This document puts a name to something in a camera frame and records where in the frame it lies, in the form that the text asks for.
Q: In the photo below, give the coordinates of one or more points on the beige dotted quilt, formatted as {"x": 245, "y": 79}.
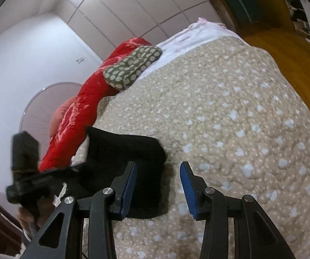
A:
{"x": 225, "y": 108}

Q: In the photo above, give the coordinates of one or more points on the pink pillow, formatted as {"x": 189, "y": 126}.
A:
{"x": 58, "y": 116}

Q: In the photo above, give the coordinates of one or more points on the round white headboard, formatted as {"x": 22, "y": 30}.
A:
{"x": 38, "y": 113}

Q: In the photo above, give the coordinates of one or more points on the black pants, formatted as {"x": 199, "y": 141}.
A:
{"x": 107, "y": 157}

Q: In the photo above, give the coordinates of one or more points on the left hand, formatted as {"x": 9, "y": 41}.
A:
{"x": 28, "y": 221}

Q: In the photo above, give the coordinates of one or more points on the red quilted blanket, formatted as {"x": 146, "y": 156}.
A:
{"x": 82, "y": 113}

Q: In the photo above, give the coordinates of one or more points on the olive dotted cushion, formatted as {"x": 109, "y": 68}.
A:
{"x": 124, "y": 73}

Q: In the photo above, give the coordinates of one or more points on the white wardrobe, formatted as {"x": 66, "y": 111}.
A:
{"x": 104, "y": 24}

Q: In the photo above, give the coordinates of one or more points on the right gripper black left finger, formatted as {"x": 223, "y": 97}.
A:
{"x": 61, "y": 235}

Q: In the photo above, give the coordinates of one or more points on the white bed sheet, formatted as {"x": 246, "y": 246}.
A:
{"x": 196, "y": 34}

